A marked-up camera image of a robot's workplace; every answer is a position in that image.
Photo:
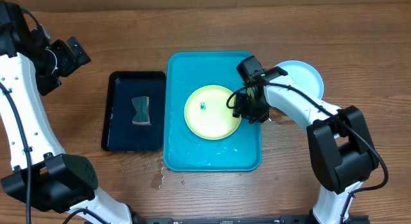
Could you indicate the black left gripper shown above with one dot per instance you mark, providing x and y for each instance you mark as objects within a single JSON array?
[{"x": 70, "y": 58}]

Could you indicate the yellow plate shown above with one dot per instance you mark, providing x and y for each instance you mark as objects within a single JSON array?
[{"x": 208, "y": 112}]

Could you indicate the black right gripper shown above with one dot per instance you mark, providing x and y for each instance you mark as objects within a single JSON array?
[{"x": 243, "y": 110}]

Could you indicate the green sponge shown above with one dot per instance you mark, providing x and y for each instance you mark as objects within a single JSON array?
[{"x": 141, "y": 106}]

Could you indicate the teal rectangular tray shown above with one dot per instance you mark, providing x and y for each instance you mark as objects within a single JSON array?
[{"x": 182, "y": 149}]

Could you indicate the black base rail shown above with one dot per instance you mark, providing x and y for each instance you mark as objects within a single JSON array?
[{"x": 285, "y": 219}]

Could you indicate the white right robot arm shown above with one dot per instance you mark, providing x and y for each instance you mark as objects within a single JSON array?
[{"x": 341, "y": 150}]

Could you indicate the black rectangular tray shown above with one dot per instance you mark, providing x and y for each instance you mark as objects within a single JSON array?
[{"x": 119, "y": 133}]

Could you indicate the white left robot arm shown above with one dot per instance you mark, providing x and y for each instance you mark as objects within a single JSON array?
[{"x": 44, "y": 176}]

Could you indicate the light blue plate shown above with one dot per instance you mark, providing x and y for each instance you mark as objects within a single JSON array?
[{"x": 305, "y": 76}]

